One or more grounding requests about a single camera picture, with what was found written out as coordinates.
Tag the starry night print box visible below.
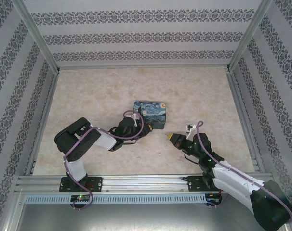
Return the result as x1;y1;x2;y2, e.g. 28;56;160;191
133;100;169;130

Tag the right controller board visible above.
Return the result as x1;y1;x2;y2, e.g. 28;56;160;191
205;194;223;205

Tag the controller board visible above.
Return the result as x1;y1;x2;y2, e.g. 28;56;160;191
205;194;223;205
70;194;92;202

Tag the left controller board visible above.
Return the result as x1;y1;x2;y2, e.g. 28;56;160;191
70;194;92;202

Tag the grey metal panel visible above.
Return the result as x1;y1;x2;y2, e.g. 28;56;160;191
15;203;288;231

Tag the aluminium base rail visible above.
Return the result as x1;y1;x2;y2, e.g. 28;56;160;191
14;175;278;193

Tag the aluminium side rail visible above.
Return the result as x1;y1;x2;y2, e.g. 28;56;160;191
226;71;266;173
24;71;60;176

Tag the slotted grey cable duct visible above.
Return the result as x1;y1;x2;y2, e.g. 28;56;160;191
24;194;207;205

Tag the aluminium frame post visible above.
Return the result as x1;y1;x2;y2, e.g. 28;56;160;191
226;0;274;72
14;0;60;73

